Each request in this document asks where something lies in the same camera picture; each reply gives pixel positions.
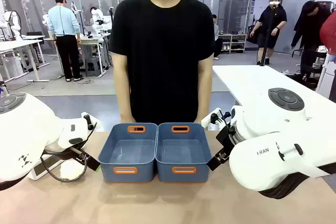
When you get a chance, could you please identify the blue basket orange handles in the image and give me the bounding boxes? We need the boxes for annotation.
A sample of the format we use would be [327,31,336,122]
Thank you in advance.
[155,122,213,184]
[98,122,158,184]

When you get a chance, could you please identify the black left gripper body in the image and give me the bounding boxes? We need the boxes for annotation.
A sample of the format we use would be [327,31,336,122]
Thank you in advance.
[44,144,89,161]

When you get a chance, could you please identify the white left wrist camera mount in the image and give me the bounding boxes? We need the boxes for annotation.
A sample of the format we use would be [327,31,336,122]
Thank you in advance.
[80,112,102,133]

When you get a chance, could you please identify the white desk with metal legs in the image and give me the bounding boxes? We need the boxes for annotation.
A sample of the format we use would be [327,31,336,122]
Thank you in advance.
[0,34,51,83]

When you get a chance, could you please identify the person in black t-shirt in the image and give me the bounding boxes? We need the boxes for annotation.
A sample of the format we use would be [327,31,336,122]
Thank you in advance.
[109,0,216,124]

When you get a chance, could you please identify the person in red top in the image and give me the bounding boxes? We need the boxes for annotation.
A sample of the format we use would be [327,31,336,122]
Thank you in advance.
[319,10,336,57]

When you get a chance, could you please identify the person in black shorts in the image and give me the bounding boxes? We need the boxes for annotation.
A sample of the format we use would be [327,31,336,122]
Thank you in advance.
[249,0,288,65]

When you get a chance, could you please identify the white humanoid robot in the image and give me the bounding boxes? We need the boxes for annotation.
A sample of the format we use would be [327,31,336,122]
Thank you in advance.
[2,10,22,40]

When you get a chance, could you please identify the grey plastic stool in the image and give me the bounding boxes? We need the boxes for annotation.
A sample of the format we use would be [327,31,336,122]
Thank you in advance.
[85,56,102,77]

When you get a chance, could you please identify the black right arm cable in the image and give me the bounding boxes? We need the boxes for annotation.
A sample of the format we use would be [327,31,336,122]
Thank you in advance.
[258,163,336,200]

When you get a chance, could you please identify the large white table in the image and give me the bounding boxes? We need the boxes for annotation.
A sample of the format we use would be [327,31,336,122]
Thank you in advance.
[212,65,336,120]

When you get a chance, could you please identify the person's right forearm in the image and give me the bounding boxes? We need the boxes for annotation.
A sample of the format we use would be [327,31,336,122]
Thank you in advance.
[113,74,134,120]

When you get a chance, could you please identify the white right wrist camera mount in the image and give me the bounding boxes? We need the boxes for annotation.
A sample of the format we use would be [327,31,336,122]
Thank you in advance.
[201,107,223,131]

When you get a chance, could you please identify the white plush toy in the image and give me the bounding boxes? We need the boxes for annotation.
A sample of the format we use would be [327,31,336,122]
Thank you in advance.
[59,161,85,180]

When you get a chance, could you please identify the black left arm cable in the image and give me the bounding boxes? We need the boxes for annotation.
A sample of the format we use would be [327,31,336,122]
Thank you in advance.
[39,152,88,183]

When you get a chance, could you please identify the white robot with black cables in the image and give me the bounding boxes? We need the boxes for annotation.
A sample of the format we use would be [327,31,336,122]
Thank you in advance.
[90,6,113,36]

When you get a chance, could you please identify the man in light blue shirt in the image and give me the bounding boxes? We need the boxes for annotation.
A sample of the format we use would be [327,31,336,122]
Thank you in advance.
[46,0,85,82]

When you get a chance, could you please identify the person's right hand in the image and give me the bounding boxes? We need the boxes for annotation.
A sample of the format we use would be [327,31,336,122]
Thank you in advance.
[120,113,137,124]

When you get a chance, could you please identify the seated person in grey top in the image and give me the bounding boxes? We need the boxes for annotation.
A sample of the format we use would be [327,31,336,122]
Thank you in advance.
[211,14,224,61]

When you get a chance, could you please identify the person in black long sleeves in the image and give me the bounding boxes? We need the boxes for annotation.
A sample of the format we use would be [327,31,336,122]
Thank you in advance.
[290,0,332,51]

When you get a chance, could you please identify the large white digital clock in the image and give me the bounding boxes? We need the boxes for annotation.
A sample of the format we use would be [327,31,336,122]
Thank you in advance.
[28,153,64,182]

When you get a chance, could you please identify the person's left forearm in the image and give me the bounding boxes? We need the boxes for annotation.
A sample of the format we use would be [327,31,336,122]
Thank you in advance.
[196,74,214,119]

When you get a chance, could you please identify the white workbench desk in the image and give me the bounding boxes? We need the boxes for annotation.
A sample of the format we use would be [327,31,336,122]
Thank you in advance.
[44,36,110,78]

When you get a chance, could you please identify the black office chair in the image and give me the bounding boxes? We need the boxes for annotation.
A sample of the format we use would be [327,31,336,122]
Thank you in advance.
[286,49,329,90]

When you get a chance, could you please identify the white shoe rack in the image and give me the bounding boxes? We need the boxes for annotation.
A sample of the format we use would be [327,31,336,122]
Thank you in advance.
[217,33,248,54]

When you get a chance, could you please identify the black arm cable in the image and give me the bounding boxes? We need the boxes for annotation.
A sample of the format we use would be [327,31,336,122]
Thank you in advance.
[39,152,88,183]
[258,163,336,200]

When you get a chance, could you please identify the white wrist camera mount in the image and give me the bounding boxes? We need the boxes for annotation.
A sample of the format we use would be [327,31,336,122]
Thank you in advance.
[201,107,223,131]
[80,112,102,133]

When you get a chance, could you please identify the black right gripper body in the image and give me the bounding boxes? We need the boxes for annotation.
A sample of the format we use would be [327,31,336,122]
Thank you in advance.
[215,125,237,154]

